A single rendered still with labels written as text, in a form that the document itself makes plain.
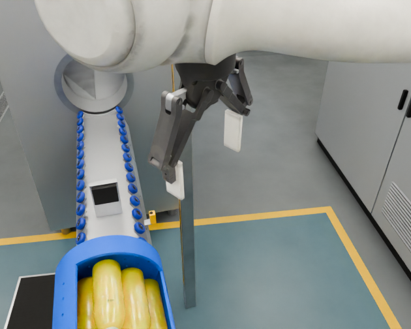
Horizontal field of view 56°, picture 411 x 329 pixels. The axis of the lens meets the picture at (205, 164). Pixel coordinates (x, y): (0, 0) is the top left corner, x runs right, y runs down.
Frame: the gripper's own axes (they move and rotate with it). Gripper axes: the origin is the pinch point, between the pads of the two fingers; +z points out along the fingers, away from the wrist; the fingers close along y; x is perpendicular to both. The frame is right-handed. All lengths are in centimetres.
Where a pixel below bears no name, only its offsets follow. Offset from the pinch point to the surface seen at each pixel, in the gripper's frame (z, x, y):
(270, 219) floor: 177, 51, 133
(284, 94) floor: 198, 144, 311
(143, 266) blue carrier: 54, 24, 2
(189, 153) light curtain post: 64, 54, 54
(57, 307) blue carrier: 45, 26, -22
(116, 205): 71, 61, 20
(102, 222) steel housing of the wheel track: 75, 61, 13
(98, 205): 69, 65, 15
